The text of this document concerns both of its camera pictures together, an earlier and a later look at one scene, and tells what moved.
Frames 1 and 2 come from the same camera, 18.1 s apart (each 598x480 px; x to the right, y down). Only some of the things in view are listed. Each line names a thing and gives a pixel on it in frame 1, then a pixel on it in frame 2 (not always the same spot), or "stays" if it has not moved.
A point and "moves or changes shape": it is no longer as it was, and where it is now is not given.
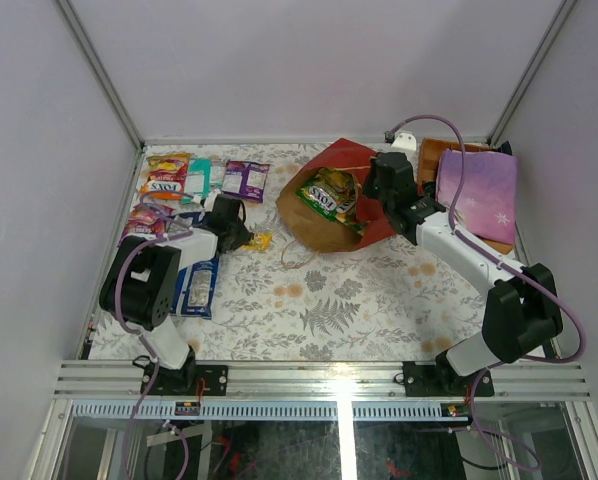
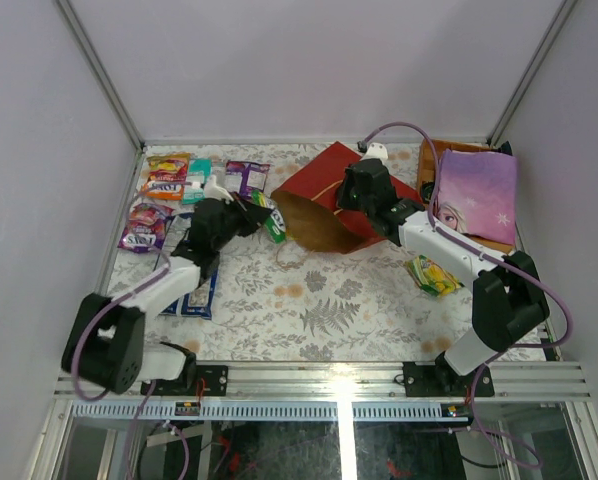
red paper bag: x=309 y=224 moves or changes shape
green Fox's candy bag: x=333 y=191 → x=274 y=224
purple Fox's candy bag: x=145 y=221 stays
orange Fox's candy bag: x=166 y=176 stays
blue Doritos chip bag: x=194 y=289 stays
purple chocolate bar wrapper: x=245 y=180 stays
